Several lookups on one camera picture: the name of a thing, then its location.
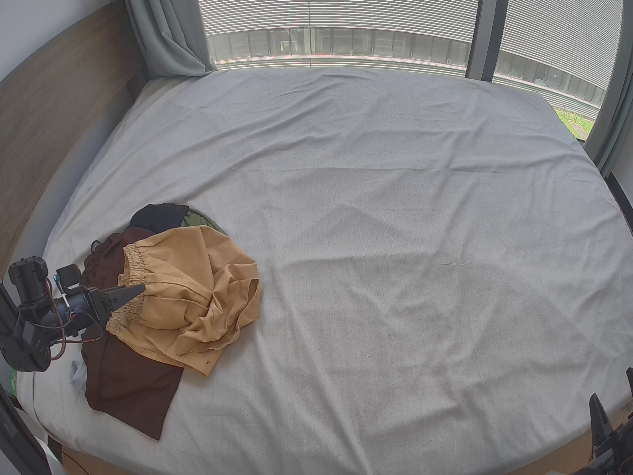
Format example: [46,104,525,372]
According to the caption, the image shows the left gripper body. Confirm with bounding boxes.
[59,287,110,337]

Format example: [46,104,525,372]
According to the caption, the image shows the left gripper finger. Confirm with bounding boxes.
[100,284,147,316]

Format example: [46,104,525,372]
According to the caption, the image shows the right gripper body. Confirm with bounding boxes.
[591,446,633,475]

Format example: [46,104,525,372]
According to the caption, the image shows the tan shorts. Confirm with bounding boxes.
[105,226,264,377]

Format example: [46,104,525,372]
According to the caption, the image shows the black garment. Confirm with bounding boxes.
[130,204,191,234]

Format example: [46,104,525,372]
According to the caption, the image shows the brown garment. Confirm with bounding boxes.
[80,232,185,441]

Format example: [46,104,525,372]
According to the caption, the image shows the green garment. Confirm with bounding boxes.
[181,208,228,236]

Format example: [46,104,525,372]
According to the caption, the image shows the grey-green curtain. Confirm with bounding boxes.
[121,0,218,77]

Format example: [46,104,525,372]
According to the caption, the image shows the window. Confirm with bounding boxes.
[190,0,633,177]

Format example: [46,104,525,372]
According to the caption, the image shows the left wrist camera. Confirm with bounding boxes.
[55,264,81,296]

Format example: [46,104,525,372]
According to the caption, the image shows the black cable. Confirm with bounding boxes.
[59,456,107,475]

